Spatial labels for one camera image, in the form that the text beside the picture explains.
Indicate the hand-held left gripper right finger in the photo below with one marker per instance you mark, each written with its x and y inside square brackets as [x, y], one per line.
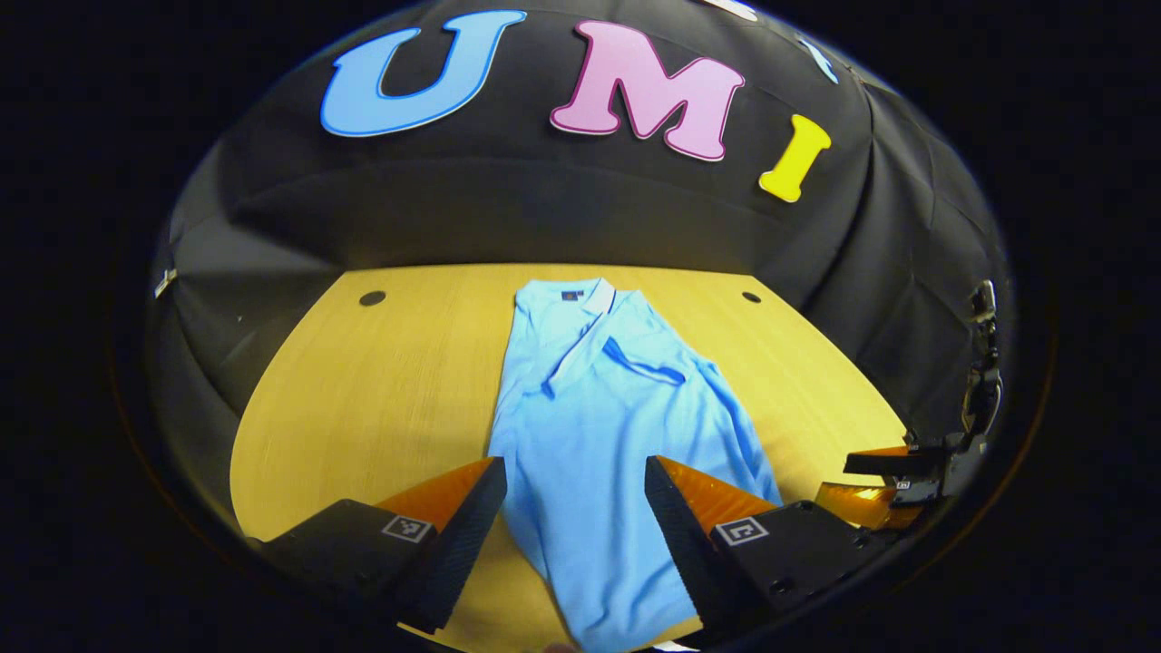
[685, 553]

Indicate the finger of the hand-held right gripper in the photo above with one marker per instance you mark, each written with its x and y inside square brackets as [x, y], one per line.
[862, 506]
[884, 463]

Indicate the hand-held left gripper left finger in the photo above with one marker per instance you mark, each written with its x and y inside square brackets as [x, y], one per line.
[458, 553]

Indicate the light blue T-shirt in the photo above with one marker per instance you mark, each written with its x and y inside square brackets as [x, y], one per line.
[599, 426]

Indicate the black backdrop cloth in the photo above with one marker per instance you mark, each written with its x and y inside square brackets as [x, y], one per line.
[544, 209]

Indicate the silver cloth clip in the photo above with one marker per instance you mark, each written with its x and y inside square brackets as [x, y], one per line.
[165, 283]

